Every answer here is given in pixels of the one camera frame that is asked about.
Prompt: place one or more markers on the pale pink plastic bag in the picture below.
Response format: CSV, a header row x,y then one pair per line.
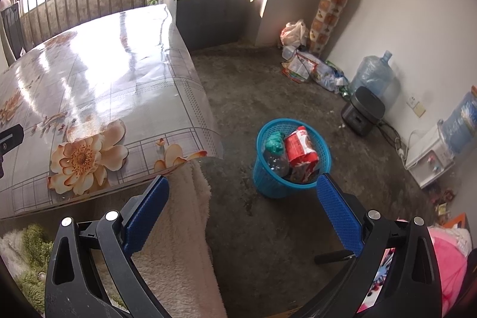
x,y
294,33

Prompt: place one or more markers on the green plastic bag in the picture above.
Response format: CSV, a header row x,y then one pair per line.
x,y
275,142

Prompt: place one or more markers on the black rice cooker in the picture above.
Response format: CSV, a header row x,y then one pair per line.
x,y
363,109

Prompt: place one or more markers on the pile of clear plastic bags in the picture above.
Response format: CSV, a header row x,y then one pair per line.
x,y
331,77

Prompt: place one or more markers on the clear bottle with blue label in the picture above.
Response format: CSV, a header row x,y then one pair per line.
x,y
275,163

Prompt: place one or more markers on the white fluffy blanket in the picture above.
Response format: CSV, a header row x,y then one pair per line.
x,y
179,228

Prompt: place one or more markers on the colourful printed plastic bag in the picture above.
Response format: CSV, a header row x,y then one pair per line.
x,y
302,66

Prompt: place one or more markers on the red and white tissue pack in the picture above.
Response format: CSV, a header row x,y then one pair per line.
x,y
300,146

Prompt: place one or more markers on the black crate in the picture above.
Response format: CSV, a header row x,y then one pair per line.
x,y
11,27

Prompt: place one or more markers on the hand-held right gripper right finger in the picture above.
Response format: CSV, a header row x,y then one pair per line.
x,y
339,213

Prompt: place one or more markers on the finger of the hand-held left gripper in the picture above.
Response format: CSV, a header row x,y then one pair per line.
x,y
11,139

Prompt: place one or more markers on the grey cabinet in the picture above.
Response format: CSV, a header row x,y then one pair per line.
x,y
212,20

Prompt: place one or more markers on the black rod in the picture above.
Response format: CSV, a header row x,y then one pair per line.
x,y
333,257

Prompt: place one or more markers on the large blue water jug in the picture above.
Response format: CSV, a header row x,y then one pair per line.
x,y
372,74

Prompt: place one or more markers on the floral tablecloth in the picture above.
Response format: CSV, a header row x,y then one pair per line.
x,y
111,79

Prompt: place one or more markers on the white water dispenser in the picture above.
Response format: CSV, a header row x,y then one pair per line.
x,y
428,157

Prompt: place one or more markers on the green fluffy rug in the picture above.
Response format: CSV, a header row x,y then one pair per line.
x,y
33,239

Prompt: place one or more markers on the blue water jug on dispenser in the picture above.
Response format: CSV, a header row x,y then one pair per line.
x,y
462,120

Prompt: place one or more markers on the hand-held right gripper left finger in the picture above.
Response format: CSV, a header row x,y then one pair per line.
x,y
145,217

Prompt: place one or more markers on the blue plastic basket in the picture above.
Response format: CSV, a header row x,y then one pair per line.
x,y
272,184

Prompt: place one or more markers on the pink cloth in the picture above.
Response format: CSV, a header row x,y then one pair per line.
x,y
447,258

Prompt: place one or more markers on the tall patterned cardboard box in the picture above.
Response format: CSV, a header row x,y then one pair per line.
x,y
329,12

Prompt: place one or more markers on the white wall socket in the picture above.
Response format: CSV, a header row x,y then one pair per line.
x,y
416,106

